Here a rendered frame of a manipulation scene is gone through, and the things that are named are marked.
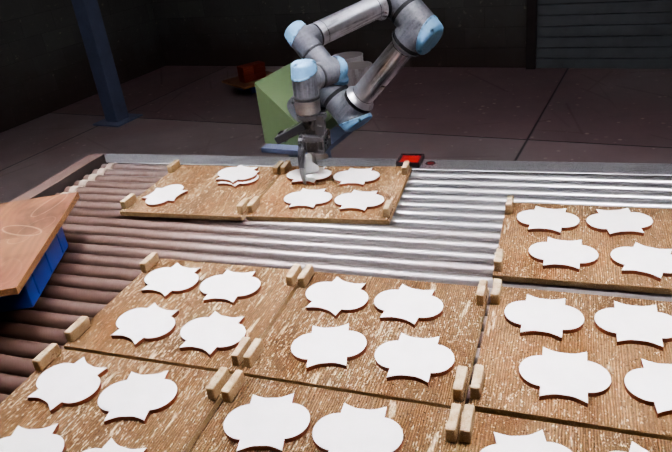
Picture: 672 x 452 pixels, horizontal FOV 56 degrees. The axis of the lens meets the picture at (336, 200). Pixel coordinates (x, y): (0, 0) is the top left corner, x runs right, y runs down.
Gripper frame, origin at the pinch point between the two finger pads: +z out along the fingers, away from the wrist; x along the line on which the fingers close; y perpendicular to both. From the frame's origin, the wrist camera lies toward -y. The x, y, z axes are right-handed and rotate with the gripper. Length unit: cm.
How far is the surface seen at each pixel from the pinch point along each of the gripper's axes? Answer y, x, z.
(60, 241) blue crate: -54, -48, 0
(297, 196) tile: 1.6, -14.9, 0.1
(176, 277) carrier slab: -13, -59, 0
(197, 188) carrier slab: -34.4, -8.7, 2.4
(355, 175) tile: 15.1, 0.1, -0.4
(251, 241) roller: -4.4, -35.9, 3.3
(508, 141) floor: 53, 268, 94
